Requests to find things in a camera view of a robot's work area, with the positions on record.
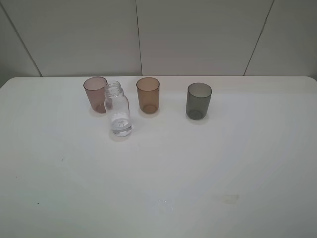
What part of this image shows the orange translucent plastic cup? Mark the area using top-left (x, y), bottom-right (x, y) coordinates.
top-left (136, 77), bottom-right (160, 114)

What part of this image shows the pink translucent plastic cup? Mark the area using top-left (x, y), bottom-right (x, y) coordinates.
top-left (83, 77), bottom-right (107, 113)

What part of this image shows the grey translucent plastic cup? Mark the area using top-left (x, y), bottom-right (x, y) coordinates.
top-left (186, 82), bottom-right (212, 120)

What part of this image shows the clear plastic water bottle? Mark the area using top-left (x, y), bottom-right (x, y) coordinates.
top-left (104, 81), bottom-right (132, 137)

